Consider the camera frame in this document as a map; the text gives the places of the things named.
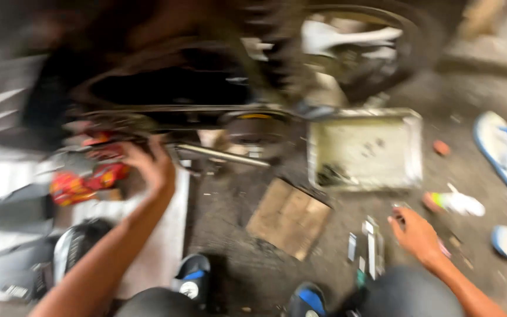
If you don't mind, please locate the motorcycle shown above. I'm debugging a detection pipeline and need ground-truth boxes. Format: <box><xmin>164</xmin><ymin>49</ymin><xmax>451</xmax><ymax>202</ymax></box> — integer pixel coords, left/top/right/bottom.
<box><xmin>20</xmin><ymin>0</ymin><xmax>445</xmax><ymax>170</ymax></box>

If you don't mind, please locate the black motorcycle body panel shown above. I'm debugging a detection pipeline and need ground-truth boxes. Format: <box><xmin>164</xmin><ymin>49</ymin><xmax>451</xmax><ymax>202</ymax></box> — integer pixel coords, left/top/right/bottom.
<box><xmin>0</xmin><ymin>183</ymin><xmax>56</xmax><ymax>235</ymax></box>
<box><xmin>0</xmin><ymin>218</ymin><xmax>115</xmax><ymax>302</ymax></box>

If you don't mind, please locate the white plastic bottle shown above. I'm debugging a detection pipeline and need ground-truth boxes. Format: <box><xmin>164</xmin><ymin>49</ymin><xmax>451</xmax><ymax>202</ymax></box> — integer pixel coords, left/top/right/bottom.
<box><xmin>422</xmin><ymin>183</ymin><xmax>486</xmax><ymax>217</ymax></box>

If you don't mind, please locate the brown cardboard piece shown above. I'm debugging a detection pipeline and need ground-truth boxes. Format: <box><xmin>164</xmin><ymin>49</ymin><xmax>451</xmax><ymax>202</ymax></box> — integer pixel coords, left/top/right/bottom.
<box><xmin>246</xmin><ymin>177</ymin><xmax>332</xmax><ymax>261</ymax></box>

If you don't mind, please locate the small orange lump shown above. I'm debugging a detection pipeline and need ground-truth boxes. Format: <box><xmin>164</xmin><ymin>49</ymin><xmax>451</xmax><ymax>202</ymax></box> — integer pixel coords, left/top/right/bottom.
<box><xmin>432</xmin><ymin>139</ymin><xmax>451</xmax><ymax>156</ymax></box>

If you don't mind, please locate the person's black blue sandal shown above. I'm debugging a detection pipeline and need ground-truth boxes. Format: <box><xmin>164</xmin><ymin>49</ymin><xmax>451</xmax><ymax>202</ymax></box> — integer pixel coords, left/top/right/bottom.
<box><xmin>171</xmin><ymin>253</ymin><xmax>211</xmax><ymax>309</ymax></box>
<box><xmin>288</xmin><ymin>282</ymin><xmax>329</xmax><ymax>317</ymax></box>

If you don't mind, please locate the set of metal tools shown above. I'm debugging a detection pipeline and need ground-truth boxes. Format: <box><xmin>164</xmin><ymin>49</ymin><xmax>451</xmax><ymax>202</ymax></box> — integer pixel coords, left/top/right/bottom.
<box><xmin>347</xmin><ymin>215</ymin><xmax>386</xmax><ymax>287</ymax></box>

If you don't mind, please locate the person's right hand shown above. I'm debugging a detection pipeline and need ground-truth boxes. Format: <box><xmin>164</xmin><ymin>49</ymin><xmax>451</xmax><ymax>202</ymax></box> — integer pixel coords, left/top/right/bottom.
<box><xmin>387</xmin><ymin>207</ymin><xmax>445</xmax><ymax>264</ymax></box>

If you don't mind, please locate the white metal tray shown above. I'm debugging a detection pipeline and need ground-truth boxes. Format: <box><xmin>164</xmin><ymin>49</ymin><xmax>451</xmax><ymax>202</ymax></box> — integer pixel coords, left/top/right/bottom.
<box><xmin>307</xmin><ymin>109</ymin><xmax>424</xmax><ymax>192</ymax></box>

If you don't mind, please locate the white sheet on floor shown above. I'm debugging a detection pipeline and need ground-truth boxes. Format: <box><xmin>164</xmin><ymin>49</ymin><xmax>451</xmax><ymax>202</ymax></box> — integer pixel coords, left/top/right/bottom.
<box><xmin>0</xmin><ymin>161</ymin><xmax>191</xmax><ymax>301</ymax></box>

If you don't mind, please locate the red patterned cloth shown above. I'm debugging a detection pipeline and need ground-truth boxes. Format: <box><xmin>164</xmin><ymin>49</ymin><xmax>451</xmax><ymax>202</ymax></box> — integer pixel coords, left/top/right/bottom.
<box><xmin>50</xmin><ymin>131</ymin><xmax>131</xmax><ymax>207</ymax></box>

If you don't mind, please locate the person's left hand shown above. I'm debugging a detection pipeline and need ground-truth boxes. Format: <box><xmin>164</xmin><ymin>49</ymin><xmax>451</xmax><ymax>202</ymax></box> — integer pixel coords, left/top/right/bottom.
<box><xmin>119</xmin><ymin>134</ymin><xmax>176</xmax><ymax>194</ymax></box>

